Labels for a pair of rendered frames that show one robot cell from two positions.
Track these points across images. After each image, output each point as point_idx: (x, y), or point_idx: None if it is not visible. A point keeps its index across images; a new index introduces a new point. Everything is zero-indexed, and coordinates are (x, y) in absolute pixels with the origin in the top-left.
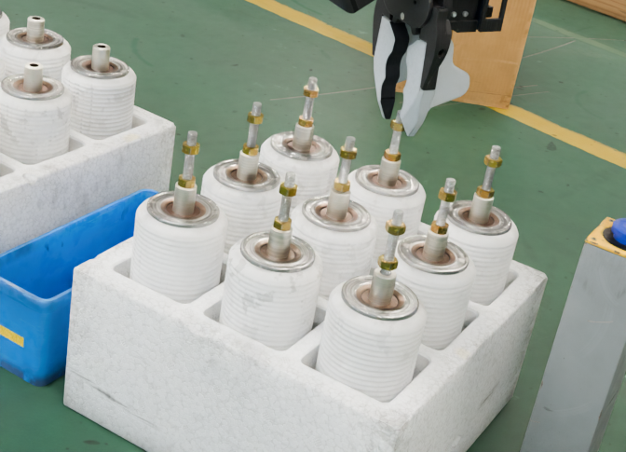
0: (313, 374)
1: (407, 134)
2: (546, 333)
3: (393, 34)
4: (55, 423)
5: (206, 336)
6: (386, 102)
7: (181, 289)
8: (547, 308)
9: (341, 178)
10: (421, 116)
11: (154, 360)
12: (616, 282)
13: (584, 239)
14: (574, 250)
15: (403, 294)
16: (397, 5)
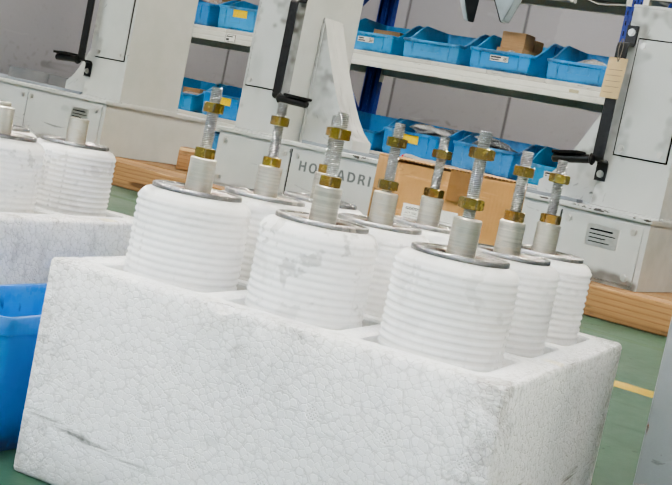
0: (378, 345)
1: (502, 18)
2: (599, 481)
3: None
4: (2, 482)
5: (231, 313)
6: None
7: (192, 281)
8: None
9: (388, 175)
10: None
11: (153, 366)
12: None
13: (611, 427)
14: (603, 432)
15: (488, 257)
16: None
